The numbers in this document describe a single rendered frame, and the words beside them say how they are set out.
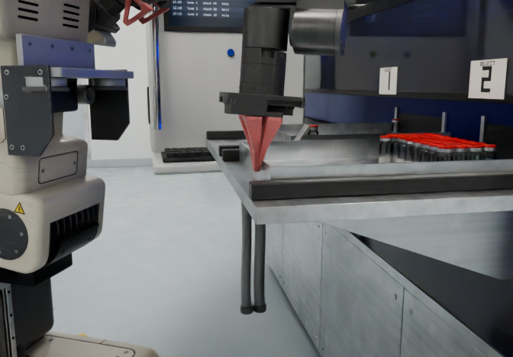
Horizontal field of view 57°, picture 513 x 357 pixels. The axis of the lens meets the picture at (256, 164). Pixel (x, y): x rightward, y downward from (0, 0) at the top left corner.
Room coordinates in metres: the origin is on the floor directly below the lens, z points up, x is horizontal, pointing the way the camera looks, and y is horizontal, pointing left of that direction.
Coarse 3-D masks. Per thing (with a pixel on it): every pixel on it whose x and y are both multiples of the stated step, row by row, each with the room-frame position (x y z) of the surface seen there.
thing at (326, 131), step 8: (280, 128) 1.17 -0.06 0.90; (288, 128) 1.17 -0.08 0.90; (296, 128) 1.17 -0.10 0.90; (320, 128) 1.19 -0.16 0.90; (328, 128) 1.19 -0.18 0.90; (336, 128) 1.19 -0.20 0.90; (344, 128) 1.20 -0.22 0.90; (352, 128) 1.20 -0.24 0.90; (360, 128) 1.21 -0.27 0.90; (368, 128) 1.21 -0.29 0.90; (376, 128) 1.21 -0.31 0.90; (384, 128) 1.22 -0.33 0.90; (280, 136) 0.99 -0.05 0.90; (288, 136) 0.93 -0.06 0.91; (304, 136) 0.91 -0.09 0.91; (312, 136) 0.92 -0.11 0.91; (320, 136) 0.92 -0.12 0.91; (328, 136) 0.92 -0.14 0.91; (336, 136) 0.92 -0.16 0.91; (344, 136) 0.93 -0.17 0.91; (352, 136) 0.93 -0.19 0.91; (360, 136) 0.93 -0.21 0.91; (368, 136) 0.94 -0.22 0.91; (376, 136) 0.94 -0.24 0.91
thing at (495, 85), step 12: (480, 60) 0.77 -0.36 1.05; (492, 60) 0.74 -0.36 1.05; (504, 60) 0.71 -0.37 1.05; (480, 72) 0.76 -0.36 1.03; (492, 72) 0.73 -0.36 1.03; (504, 72) 0.71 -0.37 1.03; (480, 84) 0.76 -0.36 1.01; (492, 84) 0.73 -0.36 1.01; (504, 84) 0.71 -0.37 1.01; (480, 96) 0.76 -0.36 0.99; (492, 96) 0.73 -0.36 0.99; (504, 96) 0.71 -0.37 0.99
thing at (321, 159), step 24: (240, 144) 0.79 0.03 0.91; (288, 144) 0.82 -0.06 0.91; (312, 144) 0.83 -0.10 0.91; (336, 144) 0.83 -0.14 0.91; (360, 144) 0.84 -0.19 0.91; (264, 168) 0.59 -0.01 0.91; (288, 168) 0.56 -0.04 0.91; (312, 168) 0.56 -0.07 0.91; (336, 168) 0.57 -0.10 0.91; (360, 168) 0.57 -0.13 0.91; (384, 168) 0.58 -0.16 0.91; (408, 168) 0.58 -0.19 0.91; (432, 168) 0.59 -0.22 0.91; (456, 168) 0.60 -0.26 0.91; (480, 168) 0.60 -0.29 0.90; (504, 168) 0.61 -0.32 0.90
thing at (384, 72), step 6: (384, 72) 1.10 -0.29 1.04; (390, 72) 1.07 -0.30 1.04; (396, 72) 1.04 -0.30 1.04; (384, 78) 1.10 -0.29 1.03; (390, 78) 1.07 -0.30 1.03; (396, 78) 1.04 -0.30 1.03; (384, 84) 1.10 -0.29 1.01; (390, 84) 1.07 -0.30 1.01; (396, 84) 1.04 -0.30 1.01; (384, 90) 1.10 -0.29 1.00; (390, 90) 1.07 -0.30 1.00
